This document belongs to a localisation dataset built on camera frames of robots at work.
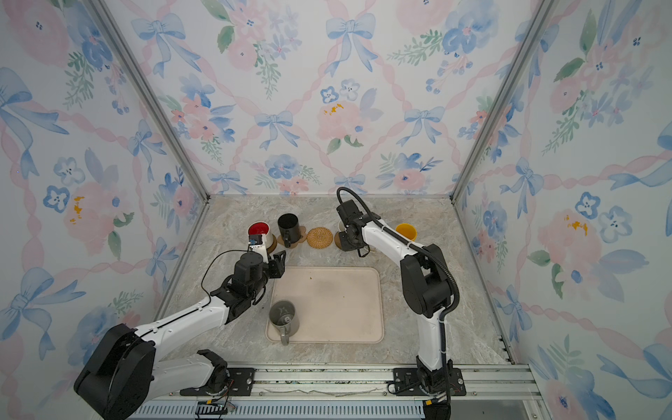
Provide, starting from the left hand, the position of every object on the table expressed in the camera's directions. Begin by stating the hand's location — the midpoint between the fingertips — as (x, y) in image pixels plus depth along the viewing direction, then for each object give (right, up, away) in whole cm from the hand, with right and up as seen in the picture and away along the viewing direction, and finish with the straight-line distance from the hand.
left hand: (278, 250), depth 85 cm
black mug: (0, +7, +17) cm, 18 cm away
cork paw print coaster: (+5, +3, +20) cm, 21 cm away
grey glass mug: (+2, -21, -3) cm, 21 cm away
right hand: (+24, +3, +11) cm, 27 cm away
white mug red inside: (-11, +7, +13) cm, 18 cm away
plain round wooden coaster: (+19, +2, +20) cm, 28 cm away
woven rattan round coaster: (+12, +3, +21) cm, 24 cm away
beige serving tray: (+19, -19, +5) cm, 27 cm away
